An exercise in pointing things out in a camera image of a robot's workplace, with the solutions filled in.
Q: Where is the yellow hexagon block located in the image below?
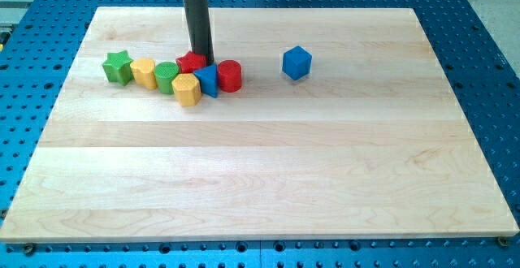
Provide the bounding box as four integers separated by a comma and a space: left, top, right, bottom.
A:
171, 73, 202, 106

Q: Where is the red cylinder block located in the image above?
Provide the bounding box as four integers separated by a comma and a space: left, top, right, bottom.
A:
217, 60, 242, 93

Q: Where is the blue triangle block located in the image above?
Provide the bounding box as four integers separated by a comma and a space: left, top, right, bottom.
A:
193, 65, 219, 98

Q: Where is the blue cube block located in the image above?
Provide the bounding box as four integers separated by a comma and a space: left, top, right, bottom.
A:
282, 45, 312, 81

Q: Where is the red star block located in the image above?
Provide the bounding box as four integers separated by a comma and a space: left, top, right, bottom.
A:
175, 51, 207, 73

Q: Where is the green cylinder block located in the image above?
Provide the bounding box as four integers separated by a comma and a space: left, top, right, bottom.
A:
154, 62, 180, 95

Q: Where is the light wooden board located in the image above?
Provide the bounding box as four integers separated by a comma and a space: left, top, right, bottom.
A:
1, 6, 518, 244

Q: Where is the yellow heart block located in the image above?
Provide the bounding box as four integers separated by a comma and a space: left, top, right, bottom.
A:
130, 58, 158, 89

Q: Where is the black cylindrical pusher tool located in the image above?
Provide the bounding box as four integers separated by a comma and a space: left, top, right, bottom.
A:
183, 0, 215, 65

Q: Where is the green star block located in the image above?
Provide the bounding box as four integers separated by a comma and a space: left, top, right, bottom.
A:
102, 50, 133, 86

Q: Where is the blue perforated metal table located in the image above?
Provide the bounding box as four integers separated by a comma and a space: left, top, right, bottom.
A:
1, 0, 519, 267

